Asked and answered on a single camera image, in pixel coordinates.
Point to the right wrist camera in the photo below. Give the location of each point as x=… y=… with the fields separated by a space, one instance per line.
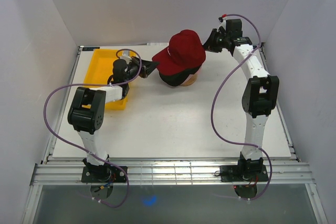
x=222 y=23

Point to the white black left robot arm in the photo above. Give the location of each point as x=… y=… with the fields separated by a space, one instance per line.
x=87 y=110

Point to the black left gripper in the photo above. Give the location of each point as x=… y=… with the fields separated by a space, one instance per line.
x=146 y=67

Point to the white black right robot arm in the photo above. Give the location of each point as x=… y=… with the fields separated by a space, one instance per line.
x=259 y=97

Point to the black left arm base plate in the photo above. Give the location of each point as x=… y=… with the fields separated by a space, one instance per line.
x=104 y=174

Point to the pink LA baseball cap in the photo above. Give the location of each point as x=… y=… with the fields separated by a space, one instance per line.
x=192 y=77

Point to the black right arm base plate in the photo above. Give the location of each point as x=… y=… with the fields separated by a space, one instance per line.
x=230 y=173

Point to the yellow plastic bin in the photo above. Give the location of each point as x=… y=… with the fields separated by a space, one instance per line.
x=101 y=68

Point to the red baseball cap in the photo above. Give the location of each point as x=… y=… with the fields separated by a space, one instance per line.
x=184 y=51

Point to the aluminium table frame rail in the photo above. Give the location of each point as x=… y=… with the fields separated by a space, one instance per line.
x=167 y=172

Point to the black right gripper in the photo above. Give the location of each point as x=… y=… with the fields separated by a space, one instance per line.
x=209 y=44

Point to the dark green NY cap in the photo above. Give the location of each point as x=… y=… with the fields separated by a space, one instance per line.
x=176 y=79

